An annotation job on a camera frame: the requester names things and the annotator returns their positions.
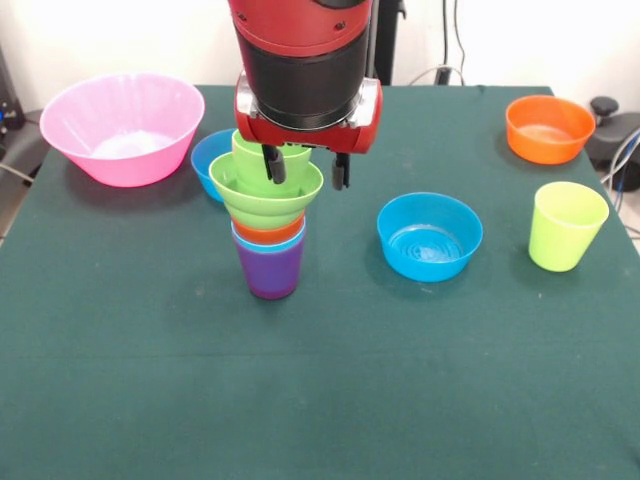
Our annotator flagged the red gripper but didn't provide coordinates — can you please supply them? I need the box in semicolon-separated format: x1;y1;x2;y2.
234;71;384;192

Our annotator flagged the green bowl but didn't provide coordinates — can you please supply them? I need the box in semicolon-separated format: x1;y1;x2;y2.
207;151;325;232

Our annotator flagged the orange cup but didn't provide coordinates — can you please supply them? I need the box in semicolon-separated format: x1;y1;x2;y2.
232;212;307;245

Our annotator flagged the blue cup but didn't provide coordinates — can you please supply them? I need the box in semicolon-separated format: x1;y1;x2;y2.
230;219;307;256

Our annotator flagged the purple cup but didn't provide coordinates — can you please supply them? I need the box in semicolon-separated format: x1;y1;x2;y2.
234;234;306;301

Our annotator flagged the blue bowl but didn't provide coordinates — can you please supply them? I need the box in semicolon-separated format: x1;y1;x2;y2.
190;128;237;203
376;191;485;284

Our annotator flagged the dark green table cloth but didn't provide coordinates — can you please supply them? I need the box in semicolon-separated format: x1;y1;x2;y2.
0;83;640;480

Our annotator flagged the large pink bowl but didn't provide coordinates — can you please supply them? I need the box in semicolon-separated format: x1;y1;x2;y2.
39;73;207;189

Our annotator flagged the orange bowl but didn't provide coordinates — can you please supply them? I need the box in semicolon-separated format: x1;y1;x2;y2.
504;94;597;166

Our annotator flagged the yellow-green cup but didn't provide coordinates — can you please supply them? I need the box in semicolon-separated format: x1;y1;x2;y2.
528;181;610;274

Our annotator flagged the black device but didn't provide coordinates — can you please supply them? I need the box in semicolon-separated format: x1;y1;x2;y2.
0;44;26;136

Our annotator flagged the black office chair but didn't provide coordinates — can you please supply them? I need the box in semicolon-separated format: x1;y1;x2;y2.
584;96;640;176

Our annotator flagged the black hanging cable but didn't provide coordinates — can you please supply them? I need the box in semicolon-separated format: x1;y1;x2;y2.
442;0;467;69

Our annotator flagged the grey cable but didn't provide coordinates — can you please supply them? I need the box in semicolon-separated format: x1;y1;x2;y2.
0;162;35;187

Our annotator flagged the blue cable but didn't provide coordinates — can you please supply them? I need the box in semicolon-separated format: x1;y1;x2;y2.
599;127;640;201

